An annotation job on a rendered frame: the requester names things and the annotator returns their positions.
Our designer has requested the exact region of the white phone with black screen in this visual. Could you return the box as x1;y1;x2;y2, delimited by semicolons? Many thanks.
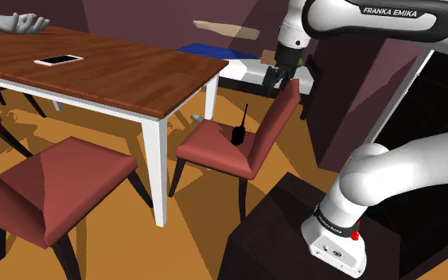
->
33;54;84;68

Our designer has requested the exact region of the dark robot stand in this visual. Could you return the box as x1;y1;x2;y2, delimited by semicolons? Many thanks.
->
217;172;448;280

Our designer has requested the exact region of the tan wall shelf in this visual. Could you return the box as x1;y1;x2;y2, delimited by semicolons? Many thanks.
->
192;20;261;41

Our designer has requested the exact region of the grey hand sculpture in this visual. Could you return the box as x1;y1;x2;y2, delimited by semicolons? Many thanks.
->
0;12;51;37

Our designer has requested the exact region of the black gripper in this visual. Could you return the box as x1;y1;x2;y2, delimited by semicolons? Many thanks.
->
262;42;306;99

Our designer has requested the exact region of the black handheld radio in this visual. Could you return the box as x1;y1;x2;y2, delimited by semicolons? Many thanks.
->
231;103;250;147

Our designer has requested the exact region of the white bed with blue blanket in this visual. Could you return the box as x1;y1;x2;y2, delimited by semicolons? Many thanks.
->
176;42;314;96

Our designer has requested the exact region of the wooden table with white legs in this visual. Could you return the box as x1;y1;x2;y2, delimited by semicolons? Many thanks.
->
0;21;230;228

